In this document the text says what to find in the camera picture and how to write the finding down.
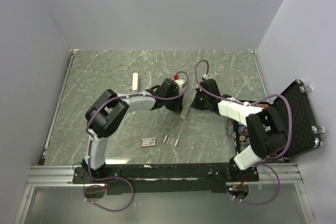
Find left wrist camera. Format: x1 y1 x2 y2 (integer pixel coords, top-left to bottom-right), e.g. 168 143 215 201
173 74 187 93

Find staple strip pack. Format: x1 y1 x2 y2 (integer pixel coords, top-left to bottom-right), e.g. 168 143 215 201
163 135 179 147

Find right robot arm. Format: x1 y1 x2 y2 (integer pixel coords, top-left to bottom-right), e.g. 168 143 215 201
192 79 288 181

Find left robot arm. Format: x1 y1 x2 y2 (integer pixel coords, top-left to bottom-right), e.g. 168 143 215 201
82 75 188 183

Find beige green stapler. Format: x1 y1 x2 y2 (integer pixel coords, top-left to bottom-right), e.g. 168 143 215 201
180 98 193 119

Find red white staple box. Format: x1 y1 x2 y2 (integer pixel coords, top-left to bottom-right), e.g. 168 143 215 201
141 137 156 147

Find chrome case handle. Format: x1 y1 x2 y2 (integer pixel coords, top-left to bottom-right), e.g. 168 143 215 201
225 119 235 137

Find black poker chip case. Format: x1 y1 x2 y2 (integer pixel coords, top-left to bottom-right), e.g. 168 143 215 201
233 79 325 162

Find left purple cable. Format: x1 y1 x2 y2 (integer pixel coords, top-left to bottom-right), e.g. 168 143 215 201
83 70 190 212

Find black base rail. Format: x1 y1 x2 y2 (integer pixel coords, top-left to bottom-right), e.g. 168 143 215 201
72 163 259 195

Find white stapler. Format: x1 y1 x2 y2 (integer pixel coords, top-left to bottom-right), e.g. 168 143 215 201
132 72 139 92

